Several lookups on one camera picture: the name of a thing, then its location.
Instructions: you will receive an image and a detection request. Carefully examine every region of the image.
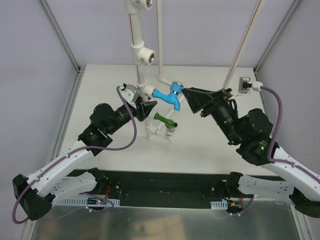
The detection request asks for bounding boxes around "blue plastic faucet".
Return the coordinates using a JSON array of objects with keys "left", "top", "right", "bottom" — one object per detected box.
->
[{"left": 152, "top": 81, "right": 184, "bottom": 111}]

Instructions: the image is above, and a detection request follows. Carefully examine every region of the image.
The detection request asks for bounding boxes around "white pipe assembly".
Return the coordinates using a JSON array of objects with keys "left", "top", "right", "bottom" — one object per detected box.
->
[{"left": 124, "top": 0, "right": 265, "bottom": 140}]

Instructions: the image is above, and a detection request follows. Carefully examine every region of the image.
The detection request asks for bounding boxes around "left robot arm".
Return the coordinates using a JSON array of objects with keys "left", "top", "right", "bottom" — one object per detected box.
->
[{"left": 11, "top": 96, "right": 157, "bottom": 225}]

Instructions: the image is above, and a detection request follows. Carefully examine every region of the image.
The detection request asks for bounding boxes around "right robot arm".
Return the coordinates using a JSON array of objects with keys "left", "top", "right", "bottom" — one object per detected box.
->
[{"left": 182, "top": 87, "right": 320, "bottom": 218}]

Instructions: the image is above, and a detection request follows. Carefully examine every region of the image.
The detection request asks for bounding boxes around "green plastic faucet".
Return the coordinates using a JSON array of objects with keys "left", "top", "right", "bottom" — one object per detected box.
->
[{"left": 153, "top": 112, "right": 178, "bottom": 129}]

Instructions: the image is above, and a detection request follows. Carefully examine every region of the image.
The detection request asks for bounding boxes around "white plastic faucet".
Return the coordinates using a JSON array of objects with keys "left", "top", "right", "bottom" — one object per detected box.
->
[{"left": 155, "top": 128, "right": 176, "bottom": 145}]

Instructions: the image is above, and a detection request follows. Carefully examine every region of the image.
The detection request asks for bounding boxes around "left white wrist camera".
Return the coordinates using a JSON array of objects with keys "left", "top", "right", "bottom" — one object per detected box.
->
[{"left": 120, "top": 84, "right": 140, "bottom": 106}]

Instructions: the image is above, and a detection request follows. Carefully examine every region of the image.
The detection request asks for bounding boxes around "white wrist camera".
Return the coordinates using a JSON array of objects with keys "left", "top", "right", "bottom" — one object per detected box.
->
[
  {"left": 120, "top": 84, "right": 140, "bottom": 106},
  {"left": 232, "top": 77, "right": 263, "bottom": 99}
]

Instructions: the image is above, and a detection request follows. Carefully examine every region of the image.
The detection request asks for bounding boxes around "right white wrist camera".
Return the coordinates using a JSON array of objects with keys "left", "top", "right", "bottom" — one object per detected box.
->
[{"left": 232, "top": 77, "right": 263, "bottom": 99}]

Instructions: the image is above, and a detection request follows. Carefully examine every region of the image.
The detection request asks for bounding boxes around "left aluminium frame post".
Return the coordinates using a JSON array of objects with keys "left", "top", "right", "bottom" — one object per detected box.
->
[{"left": 37, "top": 0, "right": 86, "bottom": 74}]

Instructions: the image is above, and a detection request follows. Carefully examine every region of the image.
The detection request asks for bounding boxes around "aluminium frame post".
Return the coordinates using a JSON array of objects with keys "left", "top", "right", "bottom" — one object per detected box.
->
[
  {"left": 37, "top": 0, "right": 86, "bottom": 74},
  {"left": 253, "top": 0, "right": 304, "bottom": 76}
]

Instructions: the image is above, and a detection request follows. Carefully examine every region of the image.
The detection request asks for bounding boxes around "right aluminium frame post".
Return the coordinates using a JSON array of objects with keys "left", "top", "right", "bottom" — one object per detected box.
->
[{"left": 253, "top": 0, "right": 304, "bottom": 76}]

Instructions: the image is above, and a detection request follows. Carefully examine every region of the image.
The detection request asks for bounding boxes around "front aluminium rail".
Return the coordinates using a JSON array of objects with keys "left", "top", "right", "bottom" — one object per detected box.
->
[{"left": 31, "top": 175, "right": 302, "bottom": 201}]

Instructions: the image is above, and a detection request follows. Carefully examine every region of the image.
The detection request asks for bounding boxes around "right white cable duct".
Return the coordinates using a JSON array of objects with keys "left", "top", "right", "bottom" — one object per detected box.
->
[{"left": 210, "top": 200, "right": 228, "bottom": 210}]

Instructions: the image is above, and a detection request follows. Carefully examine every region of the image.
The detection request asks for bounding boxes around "white cable duct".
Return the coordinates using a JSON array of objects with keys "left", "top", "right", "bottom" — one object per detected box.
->
[
  {"left": 210, "top": 200, "right": 228, "bottom": 210},
  {"left": 55, "top": 196, "right": 121, "bottom": 207}
]

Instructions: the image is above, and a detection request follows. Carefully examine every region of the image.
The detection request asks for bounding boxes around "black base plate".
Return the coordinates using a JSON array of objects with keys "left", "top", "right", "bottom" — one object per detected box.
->
[{"left": 90, "top": 170, "right": 242, "bottom": 209}]

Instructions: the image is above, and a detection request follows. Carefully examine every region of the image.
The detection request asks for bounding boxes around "left white cable duct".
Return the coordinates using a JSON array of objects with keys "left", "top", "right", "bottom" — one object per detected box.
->
[{"left": 55, "top": 196, "right": 121, "bottom": 207}]

